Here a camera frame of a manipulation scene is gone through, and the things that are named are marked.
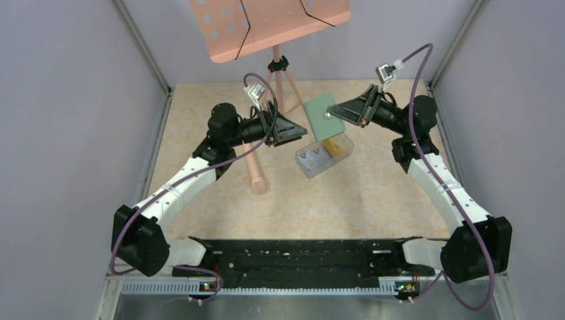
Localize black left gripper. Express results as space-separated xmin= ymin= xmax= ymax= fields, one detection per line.
xmin=228 ymin=100 xmax=307 ymax=147

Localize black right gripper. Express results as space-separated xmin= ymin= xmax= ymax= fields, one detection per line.
xmin=327 ymin=85 xmax=410 ymax=136

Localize green leather card holder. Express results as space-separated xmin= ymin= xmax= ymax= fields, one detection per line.
xmin=304 ymin=91 xmax=346 ymax=142

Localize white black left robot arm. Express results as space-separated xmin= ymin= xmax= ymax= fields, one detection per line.
xmin=109 ymin=101 xmax=308 ymax=277

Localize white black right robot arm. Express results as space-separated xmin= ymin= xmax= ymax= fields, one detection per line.
xmin=328 ymin=85 xmax=512 ymax=283

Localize clear plastic card box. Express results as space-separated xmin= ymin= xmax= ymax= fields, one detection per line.
xmin=295 ymin=133 xmax=354 ymax=179

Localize white cards in box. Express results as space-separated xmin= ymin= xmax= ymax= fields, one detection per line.
xmin=297 ymin=147 xmax=331 ymax=172

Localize yellow card in box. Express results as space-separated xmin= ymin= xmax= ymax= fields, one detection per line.
xmin=322 ymin=136 xmax=349 ymax=157

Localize pink music stand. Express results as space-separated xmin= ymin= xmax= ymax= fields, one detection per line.
xmin=189 ymin=0 xmax=351 ymax=115

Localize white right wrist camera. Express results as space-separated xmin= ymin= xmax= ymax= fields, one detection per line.
xmin=376 ymin=59 xmax=404 ymax=92

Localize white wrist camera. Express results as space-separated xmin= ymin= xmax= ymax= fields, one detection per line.
xmin=244 ymin=83 xmax=266 ymax=109
xmin=376 ymin=59 xmax=404 ymax=92

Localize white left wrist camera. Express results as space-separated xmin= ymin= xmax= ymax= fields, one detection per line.
xmin=244 ymin=83 xmax=266 ymax=109

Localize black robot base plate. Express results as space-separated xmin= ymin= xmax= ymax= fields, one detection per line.
xmin=200 ymin=239 xmax=436 ymax=289

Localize aluminium front rail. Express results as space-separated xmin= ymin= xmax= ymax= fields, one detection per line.
xmin=105 ymin=273 xmax=508 ymax=297

